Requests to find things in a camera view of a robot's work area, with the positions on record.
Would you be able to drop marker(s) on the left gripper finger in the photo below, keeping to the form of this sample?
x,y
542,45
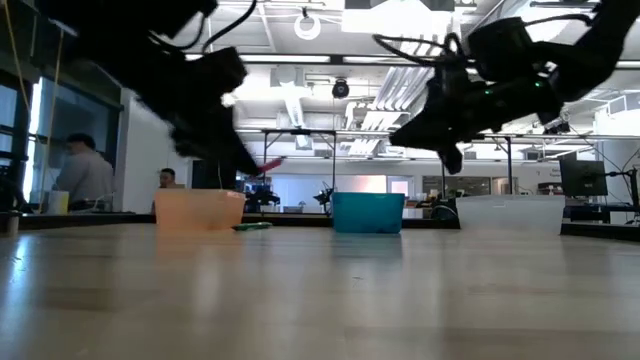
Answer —
x,y
230,150
242,137

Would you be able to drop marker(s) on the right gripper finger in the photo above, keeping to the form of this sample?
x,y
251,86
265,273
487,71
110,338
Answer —
x,y
427,132
430,148

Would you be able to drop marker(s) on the red eraser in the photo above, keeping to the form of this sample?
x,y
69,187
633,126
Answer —
x,y
272,164

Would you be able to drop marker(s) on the orange translucent plastic bin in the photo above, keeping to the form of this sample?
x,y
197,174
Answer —
x,y
200,210

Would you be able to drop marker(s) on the green pen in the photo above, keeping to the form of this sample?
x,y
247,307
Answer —
x,y
252,226

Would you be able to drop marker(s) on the blue plastic bin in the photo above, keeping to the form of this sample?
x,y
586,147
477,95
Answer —
x,y
367,214

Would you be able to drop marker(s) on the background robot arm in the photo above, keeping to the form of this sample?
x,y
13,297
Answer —
x,y
265,195
325,195

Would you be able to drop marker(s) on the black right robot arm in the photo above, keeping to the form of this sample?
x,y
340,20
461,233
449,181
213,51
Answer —
x,y
590,55

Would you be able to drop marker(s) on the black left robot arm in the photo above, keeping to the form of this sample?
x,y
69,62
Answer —
x,y
115,40

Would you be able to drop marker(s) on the black monitor on arm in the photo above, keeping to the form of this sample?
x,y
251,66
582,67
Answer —
x,y
582,177

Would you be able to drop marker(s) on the black monitor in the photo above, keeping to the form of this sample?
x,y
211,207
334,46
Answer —
x,y
215,180

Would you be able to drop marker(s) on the white ceiling pipes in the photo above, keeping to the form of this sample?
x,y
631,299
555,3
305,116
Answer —
x,y
400,90

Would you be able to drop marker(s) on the person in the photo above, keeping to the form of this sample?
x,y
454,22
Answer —
x,y
167,178
85,175

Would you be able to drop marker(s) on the overhead LED light bar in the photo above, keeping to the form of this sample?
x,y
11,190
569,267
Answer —
x,y
290,58

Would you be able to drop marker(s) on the clear plastic bin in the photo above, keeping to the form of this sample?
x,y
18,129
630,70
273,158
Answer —
x,y
510,215

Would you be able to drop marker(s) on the white ceiling light panel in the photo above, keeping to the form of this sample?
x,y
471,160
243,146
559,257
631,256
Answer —
x,y
400,20

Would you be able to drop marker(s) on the black desk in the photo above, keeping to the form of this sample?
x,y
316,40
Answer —
x,y
600,210

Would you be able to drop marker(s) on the yellow white container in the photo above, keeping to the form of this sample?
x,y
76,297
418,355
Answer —
x,y
59,202

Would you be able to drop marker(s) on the black metal frame stand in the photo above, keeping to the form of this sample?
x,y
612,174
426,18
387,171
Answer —
x,y
300,132
495,135

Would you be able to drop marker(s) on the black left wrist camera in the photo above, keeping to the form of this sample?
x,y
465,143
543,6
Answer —
x,y
222,70

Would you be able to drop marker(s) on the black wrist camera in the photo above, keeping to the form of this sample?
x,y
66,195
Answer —
x,y
222,70
500,47

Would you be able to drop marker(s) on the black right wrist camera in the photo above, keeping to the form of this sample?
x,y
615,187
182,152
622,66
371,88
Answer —
x,y
500,47

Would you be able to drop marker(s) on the black ceiling camera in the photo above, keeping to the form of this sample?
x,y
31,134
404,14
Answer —
x,y
556,128
340,88

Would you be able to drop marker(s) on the black aluminium table frame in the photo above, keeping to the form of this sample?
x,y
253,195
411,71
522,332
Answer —
x,y
290,218

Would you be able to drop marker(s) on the grey short post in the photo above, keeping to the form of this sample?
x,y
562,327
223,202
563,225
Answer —
x,y
12,225

